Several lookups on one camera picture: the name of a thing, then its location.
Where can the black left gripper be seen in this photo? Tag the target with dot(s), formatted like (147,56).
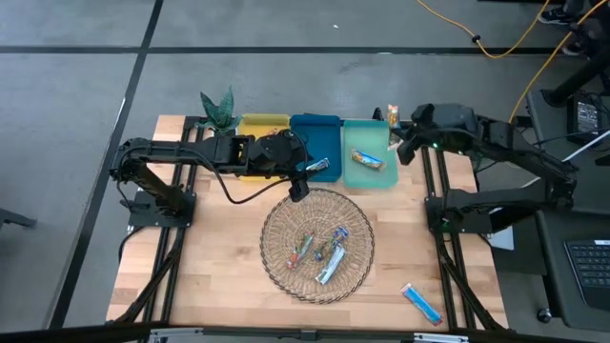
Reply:
(276,152)

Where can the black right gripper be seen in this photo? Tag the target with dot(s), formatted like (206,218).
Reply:
(419,124)

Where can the orange blue granola bar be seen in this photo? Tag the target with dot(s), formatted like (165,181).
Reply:
(368,160)

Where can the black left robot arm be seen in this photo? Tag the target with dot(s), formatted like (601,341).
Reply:
(157,152)

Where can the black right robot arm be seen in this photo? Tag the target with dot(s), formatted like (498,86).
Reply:
(524,157)

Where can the yellow plastic bin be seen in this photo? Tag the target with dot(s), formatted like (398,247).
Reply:
(262,121)

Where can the teal plastic bin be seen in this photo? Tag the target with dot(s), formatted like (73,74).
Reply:
(367,135)

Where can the blue plastic bin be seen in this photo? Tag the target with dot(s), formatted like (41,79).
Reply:
(324,138)

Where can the green plant in white pot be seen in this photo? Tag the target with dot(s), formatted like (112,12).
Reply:
(219,112)

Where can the white paper sheet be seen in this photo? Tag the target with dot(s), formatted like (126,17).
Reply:
(504,242)

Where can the flat light blue bar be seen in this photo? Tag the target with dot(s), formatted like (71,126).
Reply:
(421,304)

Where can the black stand legs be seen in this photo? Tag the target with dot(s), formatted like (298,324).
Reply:
(572,83)

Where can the black power adapter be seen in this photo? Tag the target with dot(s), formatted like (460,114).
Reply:
(586,116)

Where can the white rod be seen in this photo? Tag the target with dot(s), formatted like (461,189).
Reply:
(591,151)

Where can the person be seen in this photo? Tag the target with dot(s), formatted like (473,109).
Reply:
(555,15)

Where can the dark grey desk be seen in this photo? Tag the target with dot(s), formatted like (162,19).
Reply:
(553,286)
(595,190)

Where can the black caster wheel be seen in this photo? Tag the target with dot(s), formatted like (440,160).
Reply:
(544,315)

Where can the black keyboard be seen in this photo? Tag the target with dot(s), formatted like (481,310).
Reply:
(591,271)

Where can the grey chair leg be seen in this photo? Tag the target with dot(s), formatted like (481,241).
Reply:
(16,219)

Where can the small black post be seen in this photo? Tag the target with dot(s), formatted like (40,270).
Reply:
(377,114)

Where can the black aluminium frame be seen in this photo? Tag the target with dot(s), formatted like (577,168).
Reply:
(190,122)

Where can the black stereo camera box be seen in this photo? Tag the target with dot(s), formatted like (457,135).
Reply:
(308,335)

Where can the silver metal bracket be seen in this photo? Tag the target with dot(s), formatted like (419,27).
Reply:
(176,334)
(441,338)

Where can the black frame crossbar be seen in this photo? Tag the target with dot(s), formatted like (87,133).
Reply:
(71,333)

